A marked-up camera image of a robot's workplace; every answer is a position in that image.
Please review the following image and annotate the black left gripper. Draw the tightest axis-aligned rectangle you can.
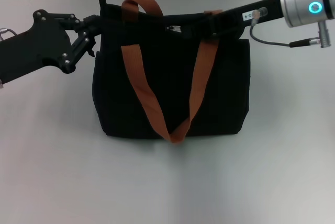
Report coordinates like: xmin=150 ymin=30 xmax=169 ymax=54
xmin=0 ymin=9 xmax=102 ymax=82

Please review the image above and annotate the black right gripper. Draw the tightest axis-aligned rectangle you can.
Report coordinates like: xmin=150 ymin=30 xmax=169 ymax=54
xmin=183 ymin=0 xmax=286 ymax=39

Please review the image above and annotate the black bag with orange straps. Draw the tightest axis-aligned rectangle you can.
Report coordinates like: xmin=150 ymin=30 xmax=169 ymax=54
xmin=92 ymin=0 xmax=251 ymax=146

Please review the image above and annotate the grey left wrist cable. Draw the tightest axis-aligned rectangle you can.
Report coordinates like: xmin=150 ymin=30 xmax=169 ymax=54
xmin=0 ymin=27 xmax=18 ymax=42

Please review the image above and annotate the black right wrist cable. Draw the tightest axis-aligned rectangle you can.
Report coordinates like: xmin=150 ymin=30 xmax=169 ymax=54
xmin=249 ymin=6 xmax=330 ymax=49

